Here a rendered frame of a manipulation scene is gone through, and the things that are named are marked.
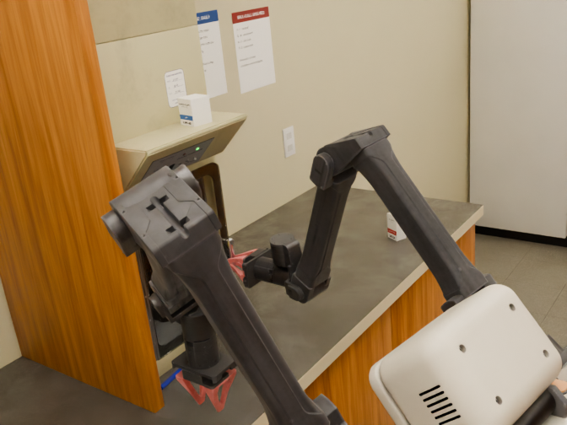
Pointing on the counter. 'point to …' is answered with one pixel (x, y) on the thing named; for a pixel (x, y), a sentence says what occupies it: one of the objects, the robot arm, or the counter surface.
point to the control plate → (179, 158)
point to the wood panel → (66, 207)
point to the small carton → (194, 110)
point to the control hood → (218, 129)
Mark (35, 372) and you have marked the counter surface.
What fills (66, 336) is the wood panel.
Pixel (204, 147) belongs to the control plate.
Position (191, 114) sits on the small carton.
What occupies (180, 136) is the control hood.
